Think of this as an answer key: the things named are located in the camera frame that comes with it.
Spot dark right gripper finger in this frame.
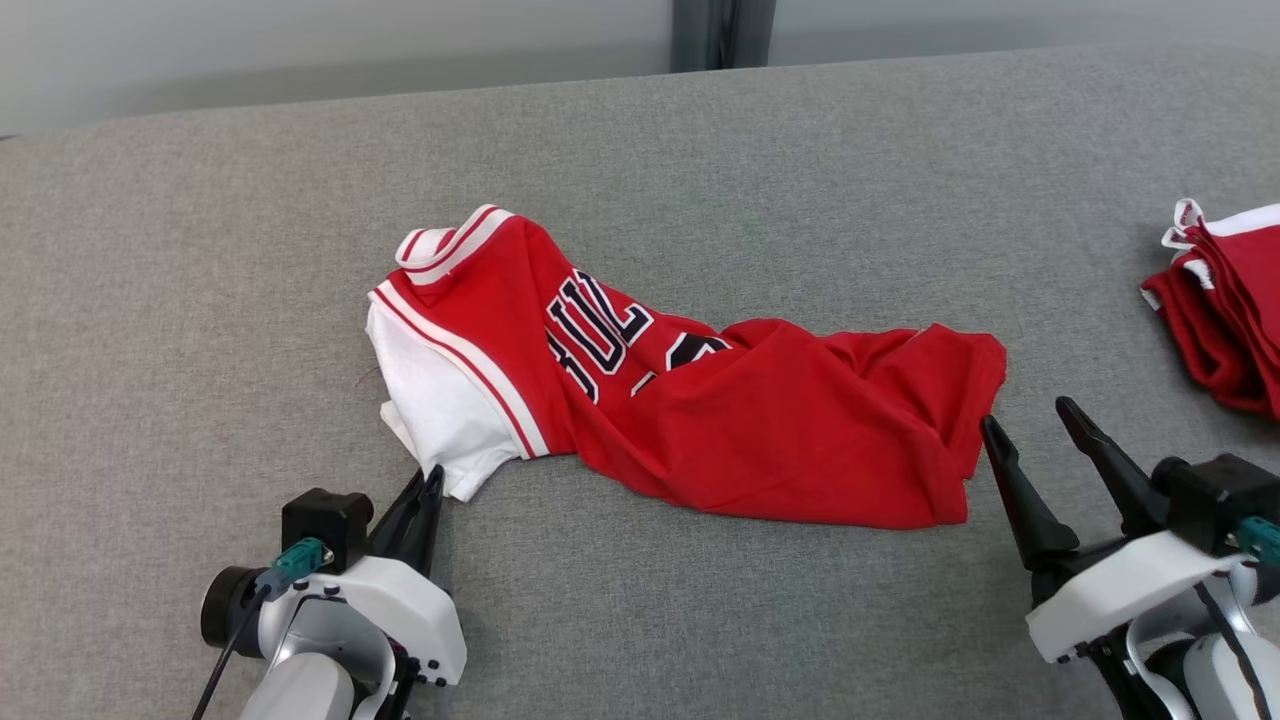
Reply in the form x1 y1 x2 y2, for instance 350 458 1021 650
980 415 1081 571
1055 397 1166 541

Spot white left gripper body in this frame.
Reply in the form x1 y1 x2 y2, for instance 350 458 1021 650
290 555 468 686

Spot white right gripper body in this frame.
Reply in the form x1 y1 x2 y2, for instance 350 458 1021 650
1026 530 1251 663

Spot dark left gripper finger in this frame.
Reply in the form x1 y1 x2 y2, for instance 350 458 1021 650
370 470 429 561
390 465 446 576

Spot red shorts with white trim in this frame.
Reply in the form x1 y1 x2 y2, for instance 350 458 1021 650
1140 198 1280 421

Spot red basketball jersey white sleeves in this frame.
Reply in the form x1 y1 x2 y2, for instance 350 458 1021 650
366 204 1008 530

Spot black cylindrical left gripper motor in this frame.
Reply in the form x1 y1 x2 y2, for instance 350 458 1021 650
200 565 271 659

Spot grey metal post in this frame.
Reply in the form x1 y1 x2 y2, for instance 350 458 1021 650
670 0 779 73

